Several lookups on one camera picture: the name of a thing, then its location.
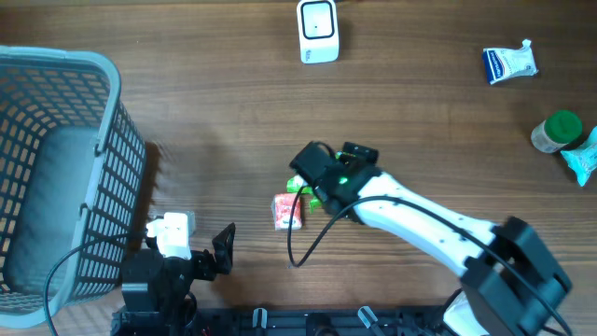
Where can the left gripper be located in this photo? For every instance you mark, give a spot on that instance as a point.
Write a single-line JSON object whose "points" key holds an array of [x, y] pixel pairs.
{"points": [[207, 269]]}

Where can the green lid jar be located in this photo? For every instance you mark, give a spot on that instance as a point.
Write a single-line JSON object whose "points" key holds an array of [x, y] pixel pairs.
{"points": [[557, 131]]}

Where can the white barcode scanner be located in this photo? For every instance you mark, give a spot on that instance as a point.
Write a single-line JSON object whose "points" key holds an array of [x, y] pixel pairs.
{"points": [[318, 31]]}

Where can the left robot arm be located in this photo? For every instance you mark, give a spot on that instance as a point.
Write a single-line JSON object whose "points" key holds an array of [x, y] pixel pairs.
{"points": [[156, 289]]}

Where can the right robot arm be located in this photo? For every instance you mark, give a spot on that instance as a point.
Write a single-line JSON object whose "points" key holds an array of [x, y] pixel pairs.
{"points": [[511, 284]]}

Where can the red white tissue pack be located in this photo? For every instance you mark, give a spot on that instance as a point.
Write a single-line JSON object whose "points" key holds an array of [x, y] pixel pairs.
{"points": [[281, 211]]}

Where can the grey plastic mesh basket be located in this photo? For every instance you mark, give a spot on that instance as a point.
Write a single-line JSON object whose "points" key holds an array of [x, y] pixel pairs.
{"points": [[72, 163]]}

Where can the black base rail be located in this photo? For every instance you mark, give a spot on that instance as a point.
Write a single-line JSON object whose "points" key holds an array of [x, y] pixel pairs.
{"points": [[415, 321]]}

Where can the teal wet wipes pack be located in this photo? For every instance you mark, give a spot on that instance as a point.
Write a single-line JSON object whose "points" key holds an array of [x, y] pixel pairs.
{"points": [[582, 160]]}

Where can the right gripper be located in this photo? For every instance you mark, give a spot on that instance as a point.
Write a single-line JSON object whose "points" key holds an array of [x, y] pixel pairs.
{"points": [[350, 157]]}

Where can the green Haribo candy bag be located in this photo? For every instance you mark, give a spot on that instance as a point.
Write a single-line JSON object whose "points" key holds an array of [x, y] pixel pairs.
{"points": [[295, 183]]}

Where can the white blue pouch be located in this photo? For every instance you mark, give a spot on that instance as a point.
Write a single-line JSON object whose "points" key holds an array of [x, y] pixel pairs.
{"points": [[503, 64]]}

